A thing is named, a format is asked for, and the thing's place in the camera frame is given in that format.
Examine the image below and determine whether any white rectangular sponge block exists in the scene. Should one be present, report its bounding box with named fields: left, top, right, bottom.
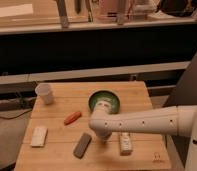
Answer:
left=30, top=126, right=48, bottom=147

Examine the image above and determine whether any grey rectangular eraser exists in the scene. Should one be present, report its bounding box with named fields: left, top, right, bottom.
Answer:
left=73, top=133, right=92, bottom=159

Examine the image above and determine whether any white plastic bottle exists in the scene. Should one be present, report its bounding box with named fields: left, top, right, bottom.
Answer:
left=119, top=132, right=133, bottom=155

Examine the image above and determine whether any grey robot base body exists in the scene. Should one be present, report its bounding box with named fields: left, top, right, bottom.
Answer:
left=165, top=52, right=197, bottom=171

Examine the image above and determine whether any metal post on shelf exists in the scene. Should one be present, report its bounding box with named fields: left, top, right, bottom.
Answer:
left=56, top=0, right=69, bottom=28

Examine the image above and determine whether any black cable on floor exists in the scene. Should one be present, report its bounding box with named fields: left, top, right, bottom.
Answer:
left=0, top=108, right=34, bottom=121

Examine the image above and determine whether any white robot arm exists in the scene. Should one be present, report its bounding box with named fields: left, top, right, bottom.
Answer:
left=89, top=101, right=197, bottom=171

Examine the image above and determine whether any green ceramic bowl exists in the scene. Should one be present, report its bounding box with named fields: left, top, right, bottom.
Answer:
left=88, top=90, right=120, bottom=114

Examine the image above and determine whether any orange carrot toy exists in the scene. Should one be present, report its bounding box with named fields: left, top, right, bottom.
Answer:
left=64, top=111, right=82, bottom=125

